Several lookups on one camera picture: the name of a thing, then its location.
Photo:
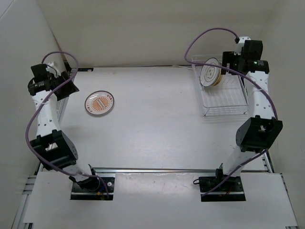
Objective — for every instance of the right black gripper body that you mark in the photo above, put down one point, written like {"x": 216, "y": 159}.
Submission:
{"x": 238, "y": 59}

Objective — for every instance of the white plate green rim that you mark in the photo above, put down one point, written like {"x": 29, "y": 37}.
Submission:
{"x": 210, "y": 73}

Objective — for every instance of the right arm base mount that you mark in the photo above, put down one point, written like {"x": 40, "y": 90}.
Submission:
{"x": 219, "y": 189}

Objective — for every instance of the metal rail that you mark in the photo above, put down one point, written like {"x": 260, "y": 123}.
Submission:
{"x": 150, "y": 170}

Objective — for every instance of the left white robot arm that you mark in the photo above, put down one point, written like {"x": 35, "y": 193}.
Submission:
{"x": 51, "y": 145}

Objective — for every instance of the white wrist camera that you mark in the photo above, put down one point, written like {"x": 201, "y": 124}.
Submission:
{"x": 240, "y": 44}
{"x": 53, "y": 65}

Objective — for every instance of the cream yellow plate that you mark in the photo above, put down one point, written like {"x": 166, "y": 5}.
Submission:
{"x": 220, "y": 80}

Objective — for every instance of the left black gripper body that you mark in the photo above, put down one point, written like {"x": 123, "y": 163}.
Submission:
{"x": 58, "y": 79}

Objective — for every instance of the orange sunburst plate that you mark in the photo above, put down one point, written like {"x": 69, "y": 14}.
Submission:
{"x": 99, "y": 103}

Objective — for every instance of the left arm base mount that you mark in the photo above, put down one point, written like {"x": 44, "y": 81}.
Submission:
{"x": 94, "y": 189}

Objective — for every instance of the white wire dish rack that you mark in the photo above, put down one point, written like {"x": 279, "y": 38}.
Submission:
{"x": 227, "y": 98}

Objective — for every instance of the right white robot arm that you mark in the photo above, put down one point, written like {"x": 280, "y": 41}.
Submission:
{"x": 257, "y": 134}

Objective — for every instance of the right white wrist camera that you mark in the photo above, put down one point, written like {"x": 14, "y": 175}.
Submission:
{"x": 240, "y": 44}

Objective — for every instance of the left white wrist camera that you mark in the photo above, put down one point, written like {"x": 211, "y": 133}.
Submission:
{"x": 53, "y": 65}

